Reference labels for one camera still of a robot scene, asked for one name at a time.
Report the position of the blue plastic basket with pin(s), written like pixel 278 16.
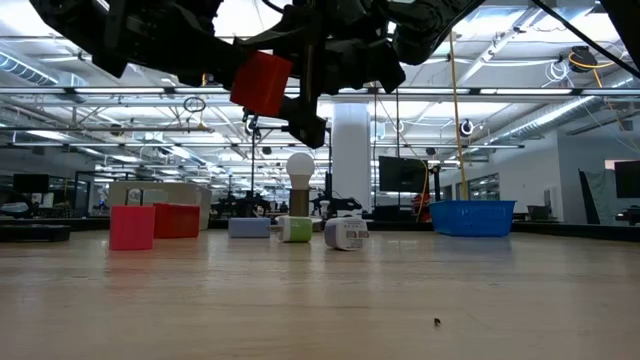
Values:
pixel 472 218

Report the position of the red charger with prongs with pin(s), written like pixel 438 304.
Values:
pixel 260 85

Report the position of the round black ceiling fixture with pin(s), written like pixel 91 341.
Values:
pixel 466 127

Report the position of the red rectangular box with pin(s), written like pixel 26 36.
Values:
pixel 177 220

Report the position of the white building column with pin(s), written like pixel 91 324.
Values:
pixel 351 160

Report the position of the white light bulb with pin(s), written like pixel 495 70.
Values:
pixel 300 167

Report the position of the light blue box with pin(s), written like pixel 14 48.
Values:
pixel 249 227

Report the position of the grey plastic bin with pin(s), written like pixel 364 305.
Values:
pixel 185 192

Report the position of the black monitor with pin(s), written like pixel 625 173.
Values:
pixel 400 174
pixel 30 183
pixel 628 180

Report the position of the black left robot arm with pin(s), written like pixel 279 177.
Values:
pixel 65 22

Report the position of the green and white charger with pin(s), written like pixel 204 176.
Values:
pixel 300 229

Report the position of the black stand frame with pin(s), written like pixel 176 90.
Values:
pixel 252 165

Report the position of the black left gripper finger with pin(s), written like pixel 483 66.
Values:
pixel 215 65

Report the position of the dark leaning panel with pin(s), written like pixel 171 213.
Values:
pixel 592 200

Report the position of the black aluminium table frame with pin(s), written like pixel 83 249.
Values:
pixel 35 233

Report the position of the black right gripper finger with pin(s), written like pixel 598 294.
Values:
pixel 285 37
pixel 305 125

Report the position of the small red block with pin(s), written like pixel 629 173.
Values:
pixel 131 227

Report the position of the distant black robot rig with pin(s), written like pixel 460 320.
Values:
pixel 340 205
pixel 245 206

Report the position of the purple and white charger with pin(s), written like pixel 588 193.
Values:
pixel 345 233

